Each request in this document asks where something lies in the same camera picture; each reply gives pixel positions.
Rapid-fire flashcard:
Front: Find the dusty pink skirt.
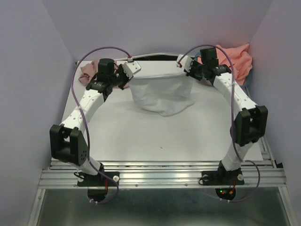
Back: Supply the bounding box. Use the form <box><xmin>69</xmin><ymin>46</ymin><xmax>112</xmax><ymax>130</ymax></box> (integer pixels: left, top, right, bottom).
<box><xmin>79</xmin><ymin>60</ymin><xmax>99</xmax><ymax>86</ymax></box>

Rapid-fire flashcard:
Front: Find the white light blue cloth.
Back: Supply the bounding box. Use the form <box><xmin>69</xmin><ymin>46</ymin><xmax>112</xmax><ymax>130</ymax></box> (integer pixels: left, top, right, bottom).
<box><xmin>129</xmin><ymin>74</ymin><xmax>194</xmax><ymax>116</ymax></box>

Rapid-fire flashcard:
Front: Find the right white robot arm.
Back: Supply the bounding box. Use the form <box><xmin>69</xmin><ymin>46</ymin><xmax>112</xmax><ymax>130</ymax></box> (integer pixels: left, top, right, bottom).
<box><xmin>179</xmin><ymin>45</ymin><xmax>268</xmax><ymax>185</ymax></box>

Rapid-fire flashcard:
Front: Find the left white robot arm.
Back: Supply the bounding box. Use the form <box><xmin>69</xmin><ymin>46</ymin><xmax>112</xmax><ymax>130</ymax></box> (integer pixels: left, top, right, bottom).
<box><xmin>49</xmin><ymin>58</ymin><xmax>135</xmax><ymax>186</ymax></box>

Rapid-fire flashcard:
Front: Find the coral orange skirt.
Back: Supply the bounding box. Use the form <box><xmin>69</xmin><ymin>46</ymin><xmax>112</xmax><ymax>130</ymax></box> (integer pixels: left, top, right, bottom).
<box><xmin>196</xmin><ymin>42</ymin><xmax>253</xmax><ymax>85</ymax></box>

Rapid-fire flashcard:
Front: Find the light blue patterned bin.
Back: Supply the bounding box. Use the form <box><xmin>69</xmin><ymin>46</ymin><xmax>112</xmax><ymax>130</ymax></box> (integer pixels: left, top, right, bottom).
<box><xmin>194</xmin><ymin>49</ymin><xmax>251</xmax><ymax>87</ymax></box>

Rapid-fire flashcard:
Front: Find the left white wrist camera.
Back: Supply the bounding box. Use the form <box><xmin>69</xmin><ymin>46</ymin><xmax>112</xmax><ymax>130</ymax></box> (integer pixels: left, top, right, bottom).
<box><xmin>123</xmin><ymin>61</ymin><xmax>141</xmax><ymax>79</ymax></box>

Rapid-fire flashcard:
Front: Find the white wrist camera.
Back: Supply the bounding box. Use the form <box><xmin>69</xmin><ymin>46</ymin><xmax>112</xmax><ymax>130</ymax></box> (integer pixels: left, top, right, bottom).
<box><xmin>176</xmin><ymin>54</ymin><xmax>194</xmax><ymax>72</ymax></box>
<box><xmin>123</xmin><ymin>61</ymin><xmax>141</xmax><ymax>79</ymax></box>

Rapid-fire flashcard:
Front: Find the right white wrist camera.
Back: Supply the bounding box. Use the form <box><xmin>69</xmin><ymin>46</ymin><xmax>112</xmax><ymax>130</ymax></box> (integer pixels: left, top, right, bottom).
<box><xmin>176</xmin><ymin>54</ymin><xmax>194</xmax><ymax>72</ymax></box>

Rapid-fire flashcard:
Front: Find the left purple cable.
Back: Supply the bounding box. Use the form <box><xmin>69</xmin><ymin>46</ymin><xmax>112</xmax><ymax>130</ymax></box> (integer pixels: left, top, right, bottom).
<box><xmin>71</xmin><ymin>47</ymin><xmax>134</xmax><ymax>205</ymax></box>

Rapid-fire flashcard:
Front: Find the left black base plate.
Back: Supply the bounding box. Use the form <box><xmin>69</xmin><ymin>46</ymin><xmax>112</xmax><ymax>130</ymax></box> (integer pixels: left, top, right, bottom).
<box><xmin>74</xmin><ymin>170</ymin><xmax>121</xmax><ymax>203</ymax></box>

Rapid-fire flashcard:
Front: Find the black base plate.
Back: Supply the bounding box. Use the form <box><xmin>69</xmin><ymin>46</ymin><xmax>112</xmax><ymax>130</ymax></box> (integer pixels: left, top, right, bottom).
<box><xmin>74</xmin><ymin>170</ymin><xmax>121</xmax><ymax>203</ymax></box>
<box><xmin>198</xmin><ymin>169</ymin><xmax>245</xmax><ymax>201</ymax></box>

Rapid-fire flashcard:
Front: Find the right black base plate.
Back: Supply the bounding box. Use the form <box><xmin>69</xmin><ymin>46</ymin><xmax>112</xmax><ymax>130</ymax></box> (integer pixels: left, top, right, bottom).
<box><xmin>198</xmin><ymin>169</ymin><xmax>245</xmax><ymax>201</ymax></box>

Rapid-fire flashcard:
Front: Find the aluminium rail frame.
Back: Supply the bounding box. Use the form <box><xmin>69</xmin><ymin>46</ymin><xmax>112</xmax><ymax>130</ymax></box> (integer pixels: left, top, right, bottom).
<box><xmin>27</xmin><ymin>87</ymin><xmax>292</xmax><ymax>226</ymax></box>

